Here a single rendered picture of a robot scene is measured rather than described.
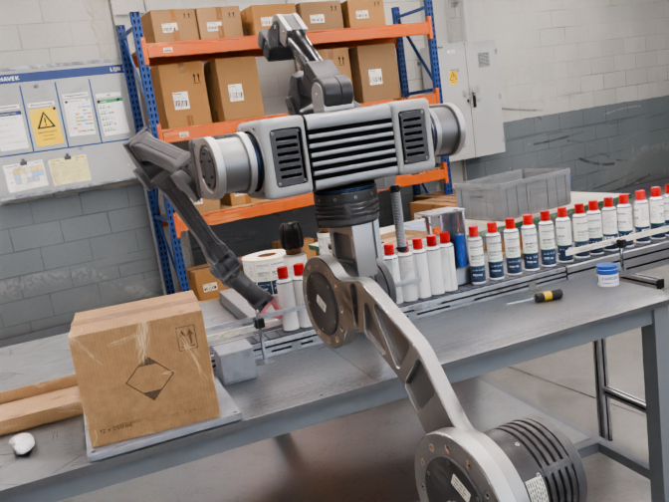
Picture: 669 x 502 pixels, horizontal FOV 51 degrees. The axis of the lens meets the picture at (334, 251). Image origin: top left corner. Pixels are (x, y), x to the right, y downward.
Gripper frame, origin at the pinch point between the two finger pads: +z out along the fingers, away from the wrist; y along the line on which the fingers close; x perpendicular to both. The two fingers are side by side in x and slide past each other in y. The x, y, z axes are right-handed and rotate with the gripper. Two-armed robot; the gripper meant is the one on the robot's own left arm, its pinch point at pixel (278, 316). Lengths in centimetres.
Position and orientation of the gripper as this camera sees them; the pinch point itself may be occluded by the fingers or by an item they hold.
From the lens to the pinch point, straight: 219.0
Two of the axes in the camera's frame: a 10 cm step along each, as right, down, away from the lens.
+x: -6.4, 7.5, -1.4
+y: -3.7, -1.5, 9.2
